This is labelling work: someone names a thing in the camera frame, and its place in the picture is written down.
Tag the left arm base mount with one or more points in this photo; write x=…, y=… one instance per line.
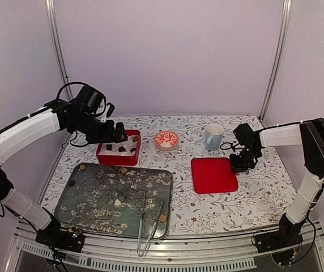
x=53, y=236

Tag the light blue mug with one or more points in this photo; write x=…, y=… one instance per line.
x=213, y=136

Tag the red chocolate box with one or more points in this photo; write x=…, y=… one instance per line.
x=121, y=160

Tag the caramel square chocolate right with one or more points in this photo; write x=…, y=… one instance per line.
x=162, y=218

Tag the red patterned small bowl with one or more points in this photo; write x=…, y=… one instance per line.
x=166, y=140

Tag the red box lid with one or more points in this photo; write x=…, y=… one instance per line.
x=213, y=175

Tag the blue floral glass tray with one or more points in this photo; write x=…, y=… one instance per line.
x=89, y=203

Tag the left aluminium post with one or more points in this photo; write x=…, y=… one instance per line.
x=52, y=21

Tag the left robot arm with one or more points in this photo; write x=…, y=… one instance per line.
x=25, y=153

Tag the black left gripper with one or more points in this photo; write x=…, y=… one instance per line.
x=107, y=136

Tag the white teardrop chocolate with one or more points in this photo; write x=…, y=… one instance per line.
x=117, y=203

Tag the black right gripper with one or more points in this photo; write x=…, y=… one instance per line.
x=237, y=169

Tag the aluminium front rail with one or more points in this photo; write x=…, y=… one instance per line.
x=232, y=251

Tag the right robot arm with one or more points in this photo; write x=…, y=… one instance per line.
x=309, y=136

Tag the right aluminium post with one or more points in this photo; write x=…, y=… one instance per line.
x=282, y=36

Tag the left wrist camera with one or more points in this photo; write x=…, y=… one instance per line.
x=108, y=110

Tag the silver tongs white handle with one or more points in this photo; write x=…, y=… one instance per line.
x=150, y=226

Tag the white paper cups liner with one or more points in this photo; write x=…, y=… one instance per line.
x=126, y=148

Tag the aluminium post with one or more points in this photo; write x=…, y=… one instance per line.
x=282, y=36
x=52, y=21

